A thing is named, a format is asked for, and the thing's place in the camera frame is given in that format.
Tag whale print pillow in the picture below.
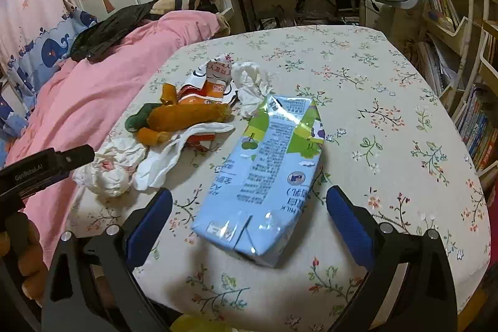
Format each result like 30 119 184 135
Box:
0 7 98 138

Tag pink blanket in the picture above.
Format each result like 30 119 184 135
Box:
4 11 222 266

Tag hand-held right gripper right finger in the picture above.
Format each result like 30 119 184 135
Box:
326 185 460 332

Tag orange white snack wrapper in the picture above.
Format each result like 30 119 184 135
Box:
177 54 240 152

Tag black jacket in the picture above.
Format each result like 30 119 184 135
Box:
70 1 164 62

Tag striped cloth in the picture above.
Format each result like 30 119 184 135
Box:
150 0 218 16

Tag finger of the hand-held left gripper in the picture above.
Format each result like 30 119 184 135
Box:
50 144 96 178

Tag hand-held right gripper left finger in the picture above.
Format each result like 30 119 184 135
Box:
41 187 183 332

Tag person's left hand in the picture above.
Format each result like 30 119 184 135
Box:
0 213 49 303

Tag white tissue and wrappers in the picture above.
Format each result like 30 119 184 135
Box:
134 122 236 190

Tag floral tablecloth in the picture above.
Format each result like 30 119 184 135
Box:
64 25 491 332

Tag white tissue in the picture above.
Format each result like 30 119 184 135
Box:
73 139 146 198
231 62 277 119

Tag trash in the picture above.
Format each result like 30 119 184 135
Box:
190 95 325 268

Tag green peel piece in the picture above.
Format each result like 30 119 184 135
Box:
125 102 160 132

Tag row of books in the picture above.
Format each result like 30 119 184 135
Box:
426 0 462 29

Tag stack of colourful books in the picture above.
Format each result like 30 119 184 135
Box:
457 87 498 171

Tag large orange peel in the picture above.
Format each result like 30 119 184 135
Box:
148 102 232 132

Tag pile of papers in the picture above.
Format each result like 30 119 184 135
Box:
418 40 458 95

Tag yellow plastic item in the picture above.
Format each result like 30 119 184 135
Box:
171 314 234 332

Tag white bookshelf rack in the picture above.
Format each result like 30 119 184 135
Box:
439 17 498 181
418 0 477 56

